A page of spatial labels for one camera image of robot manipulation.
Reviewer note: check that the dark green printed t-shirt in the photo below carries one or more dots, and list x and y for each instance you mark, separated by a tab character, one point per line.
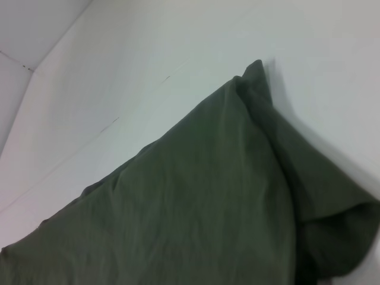
193	207

